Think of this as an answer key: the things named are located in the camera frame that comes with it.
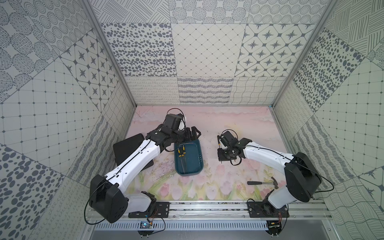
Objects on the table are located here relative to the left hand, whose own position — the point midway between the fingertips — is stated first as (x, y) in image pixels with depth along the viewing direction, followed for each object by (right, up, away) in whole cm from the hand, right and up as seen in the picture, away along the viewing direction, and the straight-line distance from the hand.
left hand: (195, 132), depth 77 cm
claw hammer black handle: (+36, -29, +6) cm, 47 cm away
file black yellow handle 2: (-7, -15, +16) cm, 23 cm away
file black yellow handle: (-10, -16, +16) cm, 25 cm away
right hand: (+16, -16, +10) cm, 25 cm away
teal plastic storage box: (-4, -17, +14) cm, 23 cm away
